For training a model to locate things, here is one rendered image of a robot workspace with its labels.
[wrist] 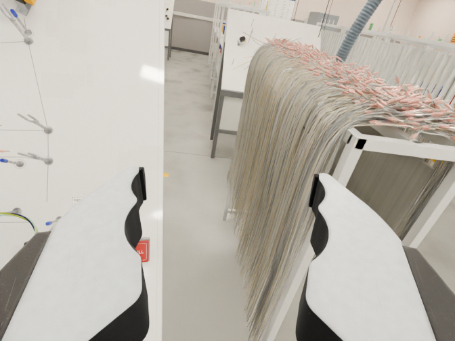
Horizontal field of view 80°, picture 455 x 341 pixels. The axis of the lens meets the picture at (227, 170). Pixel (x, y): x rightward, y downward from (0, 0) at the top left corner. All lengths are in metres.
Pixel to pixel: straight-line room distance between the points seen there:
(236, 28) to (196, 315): 3.02
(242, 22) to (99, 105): 3.07
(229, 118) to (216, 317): 2.17
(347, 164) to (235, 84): 2.64
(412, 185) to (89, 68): 1.00
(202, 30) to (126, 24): 10.61
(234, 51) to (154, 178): 2.85
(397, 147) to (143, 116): 0.63
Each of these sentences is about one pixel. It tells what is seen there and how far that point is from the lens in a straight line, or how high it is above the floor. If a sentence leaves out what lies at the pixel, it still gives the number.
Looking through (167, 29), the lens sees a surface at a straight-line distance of 9.14.
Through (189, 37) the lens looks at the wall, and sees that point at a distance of 11.46.
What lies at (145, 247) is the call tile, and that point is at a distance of 0.71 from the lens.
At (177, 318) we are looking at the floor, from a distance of 1.91.
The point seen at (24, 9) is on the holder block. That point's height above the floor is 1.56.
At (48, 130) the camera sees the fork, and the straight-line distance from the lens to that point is 0.76.
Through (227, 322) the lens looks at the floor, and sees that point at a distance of 1.93.
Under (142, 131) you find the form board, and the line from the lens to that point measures 0.74.
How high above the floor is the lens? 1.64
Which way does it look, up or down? 30 degrees down
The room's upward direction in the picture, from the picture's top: 11 degrees clockwise
